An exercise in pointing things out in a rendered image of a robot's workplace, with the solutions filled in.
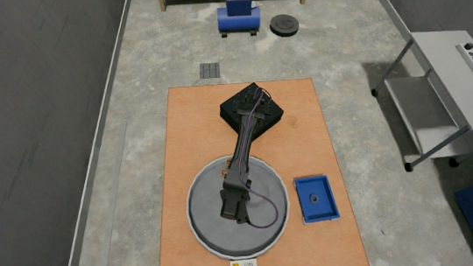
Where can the blue open box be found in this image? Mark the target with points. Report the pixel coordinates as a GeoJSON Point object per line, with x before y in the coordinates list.
{"type": "Point", "coordinates": [325, 208]}

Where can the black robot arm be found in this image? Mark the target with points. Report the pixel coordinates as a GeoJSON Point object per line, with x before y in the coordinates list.
{"type": "Point", "coordinates": [247, 125]}

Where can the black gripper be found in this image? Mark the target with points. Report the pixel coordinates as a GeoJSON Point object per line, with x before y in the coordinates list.
{"type": "Point", "coordinates": [223, 192]}

